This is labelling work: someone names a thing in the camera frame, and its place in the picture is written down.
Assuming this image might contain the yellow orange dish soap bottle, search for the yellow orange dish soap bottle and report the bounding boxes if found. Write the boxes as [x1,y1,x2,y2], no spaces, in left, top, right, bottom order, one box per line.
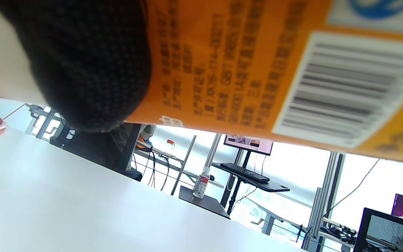
[0,0,403,166]

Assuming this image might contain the dark brown side table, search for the dark brown side table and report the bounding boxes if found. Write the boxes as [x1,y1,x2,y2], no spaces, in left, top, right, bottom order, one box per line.
[179,185,231,220]

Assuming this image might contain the black computer monitor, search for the black computer monitor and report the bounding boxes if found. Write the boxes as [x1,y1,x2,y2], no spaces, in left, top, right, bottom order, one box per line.
[223,134,274,156]

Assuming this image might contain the black mesh office chair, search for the black mesh office chair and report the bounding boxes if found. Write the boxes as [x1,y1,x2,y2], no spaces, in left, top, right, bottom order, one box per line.
[49,115,142,182]

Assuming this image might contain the black keyboard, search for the black keyboard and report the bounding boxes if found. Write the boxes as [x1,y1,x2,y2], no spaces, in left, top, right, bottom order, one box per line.
[220,162,270,184]

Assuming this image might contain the clear red label water bottle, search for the clear red label water bottle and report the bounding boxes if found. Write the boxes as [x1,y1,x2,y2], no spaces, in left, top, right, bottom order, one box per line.
[192,167,211,199]

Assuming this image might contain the black mesh chair back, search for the black mesh chair back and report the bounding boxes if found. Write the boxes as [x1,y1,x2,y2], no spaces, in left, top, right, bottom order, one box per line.
[354,208,403,252]

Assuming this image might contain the thin black hanging cable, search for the thin black hanging cable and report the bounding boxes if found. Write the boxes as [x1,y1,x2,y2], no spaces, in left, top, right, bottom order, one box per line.
[322,159,380,218]

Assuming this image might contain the aluminium frame post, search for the aluminium frame post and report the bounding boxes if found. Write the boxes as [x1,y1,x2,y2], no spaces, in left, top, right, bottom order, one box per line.
[170,133,223,196]
[301,151,345,252]

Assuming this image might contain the person's right hand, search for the person's right hand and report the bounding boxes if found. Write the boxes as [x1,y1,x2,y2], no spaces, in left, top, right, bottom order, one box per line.
[0,0,152,133]

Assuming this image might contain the black standing monitor desk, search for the black standing monitor desk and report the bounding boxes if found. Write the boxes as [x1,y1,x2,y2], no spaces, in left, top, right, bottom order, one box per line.
[211,150,290,215]

